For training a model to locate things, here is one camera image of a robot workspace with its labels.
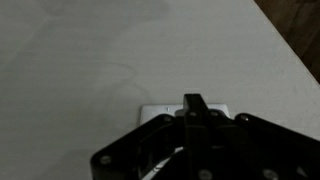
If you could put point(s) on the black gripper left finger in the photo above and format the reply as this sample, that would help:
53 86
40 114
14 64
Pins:
136 154

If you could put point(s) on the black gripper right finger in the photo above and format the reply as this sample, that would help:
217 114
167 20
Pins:
245 147

